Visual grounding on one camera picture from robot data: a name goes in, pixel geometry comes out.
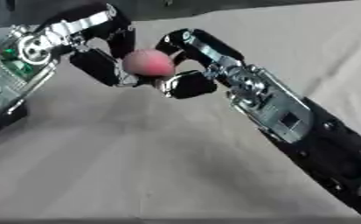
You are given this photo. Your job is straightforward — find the pink toy peach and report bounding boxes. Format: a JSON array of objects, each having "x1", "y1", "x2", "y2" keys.
[{"x1": 120, "y1": 48, "x2": 177, "y2": 78}]

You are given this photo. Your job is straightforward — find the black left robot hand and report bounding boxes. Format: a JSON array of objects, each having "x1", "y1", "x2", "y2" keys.
[{"x1": 33, "y1": 3, "x2": 142, "y2": 88}]

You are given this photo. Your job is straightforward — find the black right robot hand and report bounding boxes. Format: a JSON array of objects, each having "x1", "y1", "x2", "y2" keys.
[{"x1": 149, "y1": 27, "x2": 247, "y2": 100}]

